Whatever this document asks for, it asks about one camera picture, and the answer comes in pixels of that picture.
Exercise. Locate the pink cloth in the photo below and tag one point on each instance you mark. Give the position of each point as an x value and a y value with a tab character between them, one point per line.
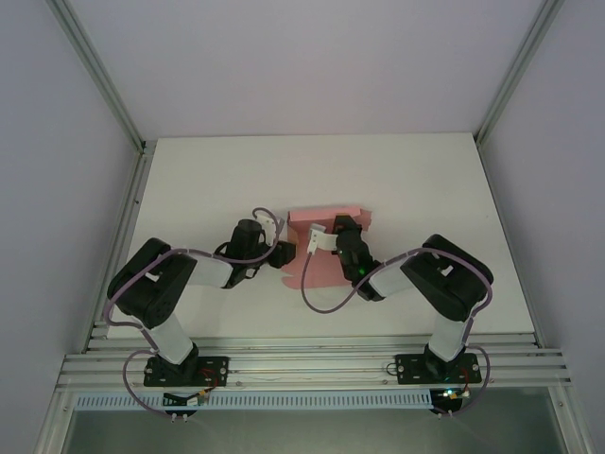
321	269

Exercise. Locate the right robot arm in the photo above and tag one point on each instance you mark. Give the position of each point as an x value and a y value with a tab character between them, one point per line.
449	284

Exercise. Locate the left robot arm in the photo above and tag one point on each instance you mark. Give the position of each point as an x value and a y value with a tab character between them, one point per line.
160	293

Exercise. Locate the grey metal sheet panel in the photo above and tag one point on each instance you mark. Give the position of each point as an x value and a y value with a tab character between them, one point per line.
307	432

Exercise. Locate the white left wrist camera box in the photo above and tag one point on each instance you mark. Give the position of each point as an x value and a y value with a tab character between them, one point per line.
268	227

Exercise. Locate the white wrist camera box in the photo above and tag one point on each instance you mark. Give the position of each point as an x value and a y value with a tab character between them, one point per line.
268	227
323	239

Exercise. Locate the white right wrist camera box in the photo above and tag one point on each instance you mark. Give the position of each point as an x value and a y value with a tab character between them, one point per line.
323	239

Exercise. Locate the aluminium mounting rail bed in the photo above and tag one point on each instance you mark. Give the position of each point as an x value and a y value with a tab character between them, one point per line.
307	364

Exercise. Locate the aluminium table side rail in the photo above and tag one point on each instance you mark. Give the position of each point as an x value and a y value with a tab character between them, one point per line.
124	236

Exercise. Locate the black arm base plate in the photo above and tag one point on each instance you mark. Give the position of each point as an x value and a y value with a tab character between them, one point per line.
411	371
219	364

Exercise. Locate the aluminium frame post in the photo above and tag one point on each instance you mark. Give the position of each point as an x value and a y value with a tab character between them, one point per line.
105	80
515	71

